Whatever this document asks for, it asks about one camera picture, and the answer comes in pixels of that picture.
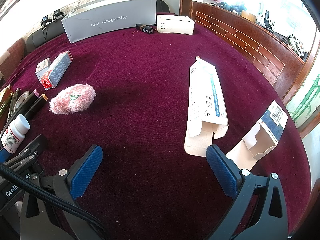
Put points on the small black box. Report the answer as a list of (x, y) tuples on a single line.
[(146, 28)]

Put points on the white bottle red label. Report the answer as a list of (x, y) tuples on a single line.
[(15, 132)]

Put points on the small white box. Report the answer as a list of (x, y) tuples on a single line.
[(42, 66)]

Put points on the pile of small clutter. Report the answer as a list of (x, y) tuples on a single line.
[(270, 23)]

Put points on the white cardboard box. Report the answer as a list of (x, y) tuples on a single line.
[(175, 25)]

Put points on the long white open carton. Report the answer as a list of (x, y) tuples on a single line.
[(202, 100)]

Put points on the pink fluffy plush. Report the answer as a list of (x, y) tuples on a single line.
[(72, 100)]

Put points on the bamboo picture panel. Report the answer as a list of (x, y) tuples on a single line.
[(307, 100)]

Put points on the brown cushioned chair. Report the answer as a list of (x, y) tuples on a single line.
[(12, 55)]

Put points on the gold rimmed white tray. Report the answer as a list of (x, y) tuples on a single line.
[(5, 100)]

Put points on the grey red glue box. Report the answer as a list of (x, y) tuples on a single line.
[(56, 70)]

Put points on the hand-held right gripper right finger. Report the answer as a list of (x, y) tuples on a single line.
[(221, 172)]

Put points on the wooden panelled counter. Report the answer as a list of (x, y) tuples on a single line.
[(250, 42)]

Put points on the small black device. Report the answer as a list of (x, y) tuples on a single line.
[(57, 14), (45, 20)]

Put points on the black marker orange end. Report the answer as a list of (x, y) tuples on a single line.
[(37, 103)]

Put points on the large grey shoe box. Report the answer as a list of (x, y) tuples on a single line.
[(112, 17)]

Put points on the blue white open carton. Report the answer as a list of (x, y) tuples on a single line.
[(272, 120)]

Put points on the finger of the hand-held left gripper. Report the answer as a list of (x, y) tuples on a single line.
[(22, 158), (36, 142)]

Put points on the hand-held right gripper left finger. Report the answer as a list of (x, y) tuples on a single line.
[(86, 172)]

